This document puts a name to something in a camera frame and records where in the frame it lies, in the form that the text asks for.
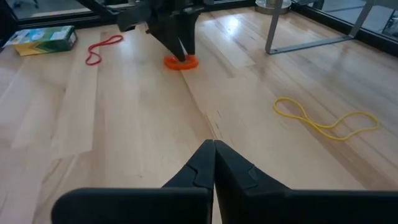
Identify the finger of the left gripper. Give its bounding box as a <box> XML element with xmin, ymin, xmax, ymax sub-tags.
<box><xmin>149</xmin><ymin>18</ymin><xmax>187</xmax><ymax>62</ymax></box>
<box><xmin>179</xmin><ymin>14</ymin><xmax>198</xmax><ymax>56</ymax></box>

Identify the red rubber band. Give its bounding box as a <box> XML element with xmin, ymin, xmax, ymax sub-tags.
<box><xmin>85</xmin><ymin>34</ymin><xmax>124</xmax><ymax>67</ymax></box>

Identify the white dome table lamp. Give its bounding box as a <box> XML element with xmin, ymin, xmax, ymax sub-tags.
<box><xmin>254</xmin><ymin>0</ymin><xmax>292</xmax><ymax>16</ymax></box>

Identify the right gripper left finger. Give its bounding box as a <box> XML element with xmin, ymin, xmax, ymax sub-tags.
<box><xmin>51</xmin><ymin>139</ymin><xmax>216</xmax><ymax>224</ymax></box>

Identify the yellow green crayon box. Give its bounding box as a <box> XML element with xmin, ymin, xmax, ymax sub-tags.
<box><xmin>2</xmin><ymin>25</ymin><xmax>78</xmax><ymax>57</ymax></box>

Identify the yellow rubber band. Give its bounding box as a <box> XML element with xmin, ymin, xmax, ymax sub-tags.
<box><xmin>273</xmin><ymin>96</ymin><xmax>380</xmax><ymax>142</ymax></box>

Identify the grey metal riser shelf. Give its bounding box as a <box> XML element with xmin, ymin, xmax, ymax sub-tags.
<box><xmin>264</xmin><ymin>0</ymin><xmax>376</xmax><ymax>55</ymax></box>

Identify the red coil wristband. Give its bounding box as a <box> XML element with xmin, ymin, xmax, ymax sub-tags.
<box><xmin>164</xmin><ymin>54</ymin><xmax>200</xmax><ymax>71</ymax></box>

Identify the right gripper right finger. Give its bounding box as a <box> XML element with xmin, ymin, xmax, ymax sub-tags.
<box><xmin>214</xmin><ymin>139</ymin><xmax>398</xmax><ymax>224</ymax></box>

